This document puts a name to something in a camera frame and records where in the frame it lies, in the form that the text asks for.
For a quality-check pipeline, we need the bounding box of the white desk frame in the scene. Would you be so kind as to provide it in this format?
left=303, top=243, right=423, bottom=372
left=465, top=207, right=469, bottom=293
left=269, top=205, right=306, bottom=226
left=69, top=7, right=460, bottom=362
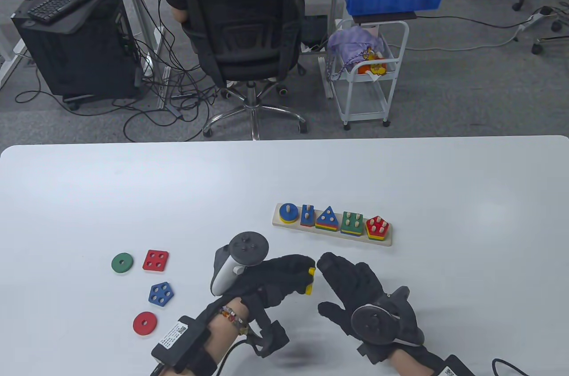
left=0, top=29, right=28, bottom=88
left=109, top=0, right=168, bottom=111

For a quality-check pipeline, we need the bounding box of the black computer tower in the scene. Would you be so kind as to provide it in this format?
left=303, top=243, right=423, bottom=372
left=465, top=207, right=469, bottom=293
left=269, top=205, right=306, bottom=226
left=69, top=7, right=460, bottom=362
left=11, top=0, right=144, bottom=103

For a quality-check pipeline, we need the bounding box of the black chair base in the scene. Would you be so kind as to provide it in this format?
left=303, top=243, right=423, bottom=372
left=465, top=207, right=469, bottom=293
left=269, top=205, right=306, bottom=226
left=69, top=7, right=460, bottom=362
left=531, top=5, right=569, bottom=55

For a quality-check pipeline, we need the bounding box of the red square block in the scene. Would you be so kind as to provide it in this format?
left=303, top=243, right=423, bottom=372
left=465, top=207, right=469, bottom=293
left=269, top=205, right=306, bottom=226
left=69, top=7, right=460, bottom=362
left=142, top=250, right=169, bottom=272

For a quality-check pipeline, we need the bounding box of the person's right forearm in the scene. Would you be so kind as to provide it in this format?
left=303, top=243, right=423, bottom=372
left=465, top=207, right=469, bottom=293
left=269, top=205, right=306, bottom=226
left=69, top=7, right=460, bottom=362
left=387, top=347, right=449, bottom=376

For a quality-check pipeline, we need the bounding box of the black white hand controller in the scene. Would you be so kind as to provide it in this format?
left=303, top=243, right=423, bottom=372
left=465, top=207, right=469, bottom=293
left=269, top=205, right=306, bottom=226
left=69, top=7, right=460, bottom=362
left=350, top=286, right=425, bottom=348
left=210, top=232, right=270, bottom=297

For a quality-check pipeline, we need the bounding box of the orange plush toy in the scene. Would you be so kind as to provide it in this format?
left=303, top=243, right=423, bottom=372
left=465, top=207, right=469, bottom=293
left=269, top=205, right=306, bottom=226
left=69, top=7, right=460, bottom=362
left=357, top=49, right=388, bottom=79

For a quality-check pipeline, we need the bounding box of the white floor cable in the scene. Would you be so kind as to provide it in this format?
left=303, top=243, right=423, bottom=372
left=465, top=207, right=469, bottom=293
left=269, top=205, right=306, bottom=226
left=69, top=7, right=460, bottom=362
left=398, top=23, right=534, bottom=53

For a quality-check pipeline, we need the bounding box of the black mesh office chair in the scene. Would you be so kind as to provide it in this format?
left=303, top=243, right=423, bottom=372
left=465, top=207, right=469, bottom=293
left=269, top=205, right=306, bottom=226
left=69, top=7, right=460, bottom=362
left=176, top=0, right=309, bottom=141

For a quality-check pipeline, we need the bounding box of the red pentagon block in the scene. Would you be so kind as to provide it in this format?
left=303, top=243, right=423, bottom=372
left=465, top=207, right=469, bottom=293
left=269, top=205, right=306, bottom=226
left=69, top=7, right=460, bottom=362
left=365, top=216, right=390, bottom=236

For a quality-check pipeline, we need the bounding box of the wooden post board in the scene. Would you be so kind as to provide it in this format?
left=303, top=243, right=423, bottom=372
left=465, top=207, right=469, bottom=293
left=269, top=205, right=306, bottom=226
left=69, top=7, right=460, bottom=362
left=272, top=203, right=394, bottom=247

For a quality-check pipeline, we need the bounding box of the black glove wrist module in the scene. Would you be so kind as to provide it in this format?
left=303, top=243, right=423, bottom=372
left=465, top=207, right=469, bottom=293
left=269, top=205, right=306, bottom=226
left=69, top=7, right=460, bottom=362
left=247, top=320, right=291, bottom=359

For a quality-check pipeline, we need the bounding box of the green square block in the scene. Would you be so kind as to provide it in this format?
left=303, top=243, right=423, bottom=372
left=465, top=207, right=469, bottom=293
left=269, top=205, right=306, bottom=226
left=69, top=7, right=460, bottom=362
left=341, top=212, right=364, bottom=231

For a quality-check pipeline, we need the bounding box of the purple drawstring bag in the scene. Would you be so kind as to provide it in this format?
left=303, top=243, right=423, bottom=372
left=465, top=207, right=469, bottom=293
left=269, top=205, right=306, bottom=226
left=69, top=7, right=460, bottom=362
left=327, top=25, right=385, bottom=82

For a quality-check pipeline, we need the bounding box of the person's left forearm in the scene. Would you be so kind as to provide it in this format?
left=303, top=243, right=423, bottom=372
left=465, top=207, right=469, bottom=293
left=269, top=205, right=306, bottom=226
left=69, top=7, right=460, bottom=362
left=151, top=298, right=249, bottom=376

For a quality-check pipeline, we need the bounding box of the person's left hand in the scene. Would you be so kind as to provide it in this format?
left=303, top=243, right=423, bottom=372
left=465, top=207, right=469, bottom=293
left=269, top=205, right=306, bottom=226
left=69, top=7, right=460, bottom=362
left=229, top=254, right=317, bottom=339

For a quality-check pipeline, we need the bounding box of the white rolling cart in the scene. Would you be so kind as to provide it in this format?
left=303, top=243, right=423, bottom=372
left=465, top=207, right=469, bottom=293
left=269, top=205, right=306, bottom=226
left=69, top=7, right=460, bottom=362
left=319, top=18, right=410, bottom=131

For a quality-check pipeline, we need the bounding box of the blue pentagon block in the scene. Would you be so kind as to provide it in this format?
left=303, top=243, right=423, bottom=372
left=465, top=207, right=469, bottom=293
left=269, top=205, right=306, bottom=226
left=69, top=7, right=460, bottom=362
left=148, top=282, right=174, bottom=307

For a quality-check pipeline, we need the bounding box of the red ring block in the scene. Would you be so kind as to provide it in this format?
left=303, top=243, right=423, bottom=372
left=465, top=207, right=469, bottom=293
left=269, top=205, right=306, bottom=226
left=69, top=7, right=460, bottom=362
left=132, top=312, right=157, bottom=336

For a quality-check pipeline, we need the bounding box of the tangle of black cables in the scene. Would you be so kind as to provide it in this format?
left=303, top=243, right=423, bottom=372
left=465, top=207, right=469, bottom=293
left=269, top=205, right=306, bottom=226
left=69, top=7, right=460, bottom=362
left=16, top=0, right=223, bottom=143

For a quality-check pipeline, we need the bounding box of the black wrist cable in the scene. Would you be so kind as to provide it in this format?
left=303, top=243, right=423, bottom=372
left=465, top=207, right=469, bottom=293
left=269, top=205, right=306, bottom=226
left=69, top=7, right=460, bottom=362
left=491, top=358, right=529, bottom=376
left=151, top=338, right=249, bottom=376

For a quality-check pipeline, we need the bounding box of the person's right hand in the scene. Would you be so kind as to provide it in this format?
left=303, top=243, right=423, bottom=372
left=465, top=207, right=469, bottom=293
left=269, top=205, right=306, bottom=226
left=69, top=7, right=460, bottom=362
left=317, top=252, right=426, bottom=366

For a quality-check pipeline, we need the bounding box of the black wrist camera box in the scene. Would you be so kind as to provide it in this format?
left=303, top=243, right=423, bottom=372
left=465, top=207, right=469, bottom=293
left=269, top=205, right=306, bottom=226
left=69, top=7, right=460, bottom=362
left=151, top=315, right=213, bottom=373
left=438, top=355, right=476, bottom=376

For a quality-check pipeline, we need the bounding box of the green ring block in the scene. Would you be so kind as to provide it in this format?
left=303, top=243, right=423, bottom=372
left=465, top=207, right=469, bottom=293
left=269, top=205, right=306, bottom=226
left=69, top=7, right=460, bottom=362
left=111, top=253, right=134, bottom=274

